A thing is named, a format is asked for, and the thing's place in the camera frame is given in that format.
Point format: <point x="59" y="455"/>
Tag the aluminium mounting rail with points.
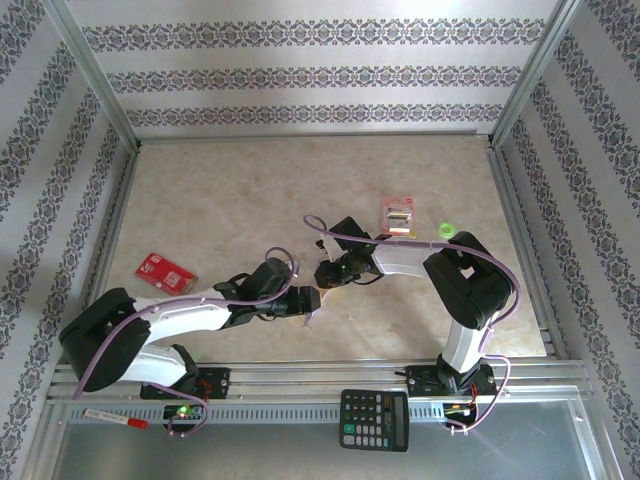
<point x="310" y="380"/>

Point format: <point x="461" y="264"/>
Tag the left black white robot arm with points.
<point x="100" y="360"/>

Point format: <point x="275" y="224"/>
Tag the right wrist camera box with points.
<point x="327" y="250"/>

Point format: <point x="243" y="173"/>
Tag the black desk calculator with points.
<point x="375" y="420"/>

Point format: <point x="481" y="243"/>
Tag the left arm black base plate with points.
<point x="220" y="382"/>

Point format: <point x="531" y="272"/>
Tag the aluminium side rail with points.
<point x="113" y="220"/>
<point x="511" y="200"/>

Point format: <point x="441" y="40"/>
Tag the aluminium frame post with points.
<point x="535" y="70"/>
<point x="91" y="70"/>

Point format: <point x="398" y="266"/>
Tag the grey metal shelf panel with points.
<point x="250" y="455"/>

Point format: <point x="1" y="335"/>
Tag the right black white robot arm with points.
<point x="475" y="290"/>

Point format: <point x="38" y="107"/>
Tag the pink battery blister pack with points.
<point x="397" y="210"/>

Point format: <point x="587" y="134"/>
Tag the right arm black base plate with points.
<point x="422" y="382"/>

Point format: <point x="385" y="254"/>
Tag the white marker with red cap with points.
<point x="115" y="418"/>

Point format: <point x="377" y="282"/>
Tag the red card packet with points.
<point x="165" y="272"/>

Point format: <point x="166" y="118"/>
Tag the aluminium back rail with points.
<point x="310" y="136"/>

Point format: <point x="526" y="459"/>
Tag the lilac paper sheet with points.
<point x="311" y="318"/>

